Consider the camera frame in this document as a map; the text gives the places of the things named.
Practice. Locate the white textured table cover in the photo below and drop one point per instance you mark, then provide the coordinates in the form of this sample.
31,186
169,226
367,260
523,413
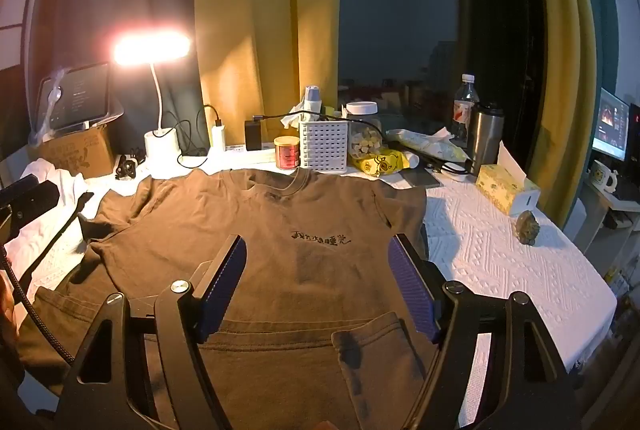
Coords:
500,260

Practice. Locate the black charger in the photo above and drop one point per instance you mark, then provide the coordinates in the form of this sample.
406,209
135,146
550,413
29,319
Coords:
253,135

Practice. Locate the yellow tissue box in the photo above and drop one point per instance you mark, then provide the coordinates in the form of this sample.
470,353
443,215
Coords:
500,190

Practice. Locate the tablet in plastic bag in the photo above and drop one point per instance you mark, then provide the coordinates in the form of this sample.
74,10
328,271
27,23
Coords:
75,95

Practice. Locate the white perforated basket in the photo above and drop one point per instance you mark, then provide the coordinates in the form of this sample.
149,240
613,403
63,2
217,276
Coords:
322,145

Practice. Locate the red candle jar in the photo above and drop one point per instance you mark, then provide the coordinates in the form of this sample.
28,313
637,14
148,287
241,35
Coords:
287,155

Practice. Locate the white power strip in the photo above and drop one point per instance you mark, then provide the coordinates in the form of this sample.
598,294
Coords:
240,156

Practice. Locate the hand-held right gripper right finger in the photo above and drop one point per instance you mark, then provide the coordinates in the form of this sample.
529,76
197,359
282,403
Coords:
407,280

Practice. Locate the dark flat phone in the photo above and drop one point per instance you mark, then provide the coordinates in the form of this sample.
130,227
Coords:
420,179

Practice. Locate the small brown rock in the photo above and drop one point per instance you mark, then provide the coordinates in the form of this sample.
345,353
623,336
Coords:
527,227

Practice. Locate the white garment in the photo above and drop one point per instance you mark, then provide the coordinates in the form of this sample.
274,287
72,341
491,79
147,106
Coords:
65,182

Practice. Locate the cardboard box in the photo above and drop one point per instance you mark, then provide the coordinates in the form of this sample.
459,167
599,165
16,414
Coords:
80,153

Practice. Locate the white charger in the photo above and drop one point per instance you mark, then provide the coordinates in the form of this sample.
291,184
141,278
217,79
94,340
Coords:
218,138

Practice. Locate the blue tissue packet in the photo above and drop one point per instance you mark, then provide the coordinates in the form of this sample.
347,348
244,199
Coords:
292,118

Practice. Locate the yellow snack bag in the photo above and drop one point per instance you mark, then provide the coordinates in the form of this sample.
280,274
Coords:
380,163

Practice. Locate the dark glass window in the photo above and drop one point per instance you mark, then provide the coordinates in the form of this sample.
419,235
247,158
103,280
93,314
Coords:
400,10

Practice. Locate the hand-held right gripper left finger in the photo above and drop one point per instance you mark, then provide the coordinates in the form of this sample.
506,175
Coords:
230,280

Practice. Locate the wet wipes pack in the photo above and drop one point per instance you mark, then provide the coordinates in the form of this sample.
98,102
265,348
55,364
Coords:
430,143

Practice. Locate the brown t-shirt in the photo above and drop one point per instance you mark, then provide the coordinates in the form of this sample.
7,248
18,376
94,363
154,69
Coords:
310,290

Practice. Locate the computer monitor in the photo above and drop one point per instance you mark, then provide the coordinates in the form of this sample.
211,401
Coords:
610,125

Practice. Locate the clear water bottle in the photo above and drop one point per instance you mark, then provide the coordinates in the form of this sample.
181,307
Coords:
465,105

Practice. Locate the grey capped bottle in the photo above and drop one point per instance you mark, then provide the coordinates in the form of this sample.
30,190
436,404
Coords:
312,100

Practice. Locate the yellow curtain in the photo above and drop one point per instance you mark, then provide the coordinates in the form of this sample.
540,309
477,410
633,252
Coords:
260,35
560,60

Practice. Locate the steel tumbler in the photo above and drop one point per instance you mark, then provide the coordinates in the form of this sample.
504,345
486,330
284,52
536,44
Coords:
485,135

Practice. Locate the white printed mug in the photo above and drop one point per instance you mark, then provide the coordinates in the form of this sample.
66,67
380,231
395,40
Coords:
602,175

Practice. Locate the white desk lamp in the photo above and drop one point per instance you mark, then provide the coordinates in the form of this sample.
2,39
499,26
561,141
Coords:
162,148

